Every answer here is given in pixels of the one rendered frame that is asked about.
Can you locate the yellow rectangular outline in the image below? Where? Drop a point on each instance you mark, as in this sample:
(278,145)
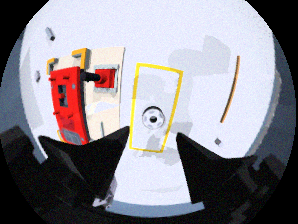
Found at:
(134,103)

